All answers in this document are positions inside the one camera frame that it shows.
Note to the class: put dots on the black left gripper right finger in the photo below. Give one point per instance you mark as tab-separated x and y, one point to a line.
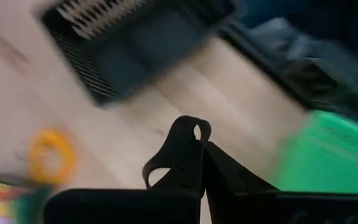
228	174

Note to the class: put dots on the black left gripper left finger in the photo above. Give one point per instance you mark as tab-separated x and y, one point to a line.
185	168

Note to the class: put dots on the black binder clip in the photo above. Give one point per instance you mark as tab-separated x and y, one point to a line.
182	127

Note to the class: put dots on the green plastic slotted basket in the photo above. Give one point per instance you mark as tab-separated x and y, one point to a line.
331	155

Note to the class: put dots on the black plastic slotted basket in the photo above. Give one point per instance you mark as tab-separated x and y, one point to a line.
154	46

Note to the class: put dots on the green yellow crayon box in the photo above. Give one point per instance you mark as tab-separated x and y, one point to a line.
8	199

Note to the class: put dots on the black table edge rail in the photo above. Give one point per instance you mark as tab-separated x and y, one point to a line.
306	77

